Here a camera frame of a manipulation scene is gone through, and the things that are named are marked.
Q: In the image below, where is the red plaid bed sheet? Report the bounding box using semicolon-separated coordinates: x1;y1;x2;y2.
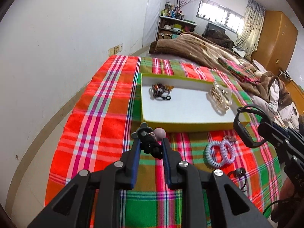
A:
45;56;282;227

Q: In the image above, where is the dark jacket on chair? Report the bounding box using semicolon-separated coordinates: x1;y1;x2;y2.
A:
203;23;234;50

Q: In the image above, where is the wall socket plate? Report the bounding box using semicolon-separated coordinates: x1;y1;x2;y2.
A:
108;44;123;57

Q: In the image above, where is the patterned curtain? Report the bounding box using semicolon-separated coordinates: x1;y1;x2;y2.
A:
234;0;266;57

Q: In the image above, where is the window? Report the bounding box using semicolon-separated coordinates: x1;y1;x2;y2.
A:
197;0;244;35

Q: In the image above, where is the folded plaid cloth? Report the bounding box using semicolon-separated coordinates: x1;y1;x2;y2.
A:
217;57;259;84

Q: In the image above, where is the yellow-green tray box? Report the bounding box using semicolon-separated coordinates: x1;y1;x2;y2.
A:
140;73;241;132

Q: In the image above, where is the blue spiral hair tie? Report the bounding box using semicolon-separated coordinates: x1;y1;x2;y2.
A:
204;140;226;169

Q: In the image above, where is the shelf with clutter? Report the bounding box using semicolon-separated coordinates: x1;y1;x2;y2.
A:
156;1;197;40

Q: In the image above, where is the purple spiral hair tie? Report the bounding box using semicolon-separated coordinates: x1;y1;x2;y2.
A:
218;139;236;165

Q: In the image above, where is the beige hair claw clip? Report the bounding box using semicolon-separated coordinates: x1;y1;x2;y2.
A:
209;81;232;113

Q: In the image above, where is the wooden wardrobe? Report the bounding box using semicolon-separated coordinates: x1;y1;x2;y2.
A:
251;10;298;75

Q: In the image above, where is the dried branch decoration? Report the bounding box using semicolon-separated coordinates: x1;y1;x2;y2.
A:
174;0;198;15

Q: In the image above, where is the black hair tie pink ball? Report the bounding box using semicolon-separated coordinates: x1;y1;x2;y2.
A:
131;122;163;160

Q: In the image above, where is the dark hair ties pile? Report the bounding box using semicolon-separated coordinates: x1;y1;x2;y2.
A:
148;82;175;101

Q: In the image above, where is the brown fleece blanket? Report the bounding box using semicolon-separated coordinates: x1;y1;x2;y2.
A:
148;31;293;107

